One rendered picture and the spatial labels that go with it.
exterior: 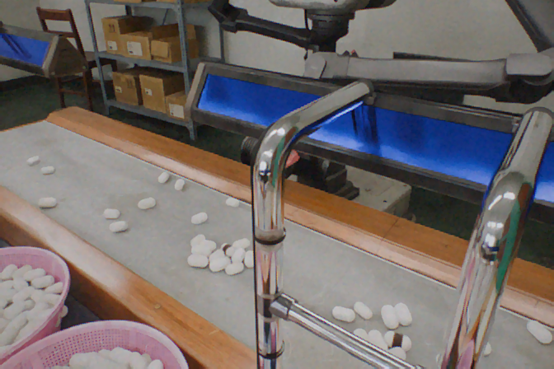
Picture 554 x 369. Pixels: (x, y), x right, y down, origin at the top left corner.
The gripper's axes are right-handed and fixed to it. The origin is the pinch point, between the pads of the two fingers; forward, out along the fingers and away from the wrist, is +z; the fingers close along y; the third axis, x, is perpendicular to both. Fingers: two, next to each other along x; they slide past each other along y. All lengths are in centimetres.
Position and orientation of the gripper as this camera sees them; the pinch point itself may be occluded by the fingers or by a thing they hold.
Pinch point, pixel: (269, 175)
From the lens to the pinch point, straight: 77.4
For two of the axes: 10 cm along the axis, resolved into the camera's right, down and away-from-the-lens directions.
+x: 3.8, 4.6, 8.0
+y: 8.1, 2.5, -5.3
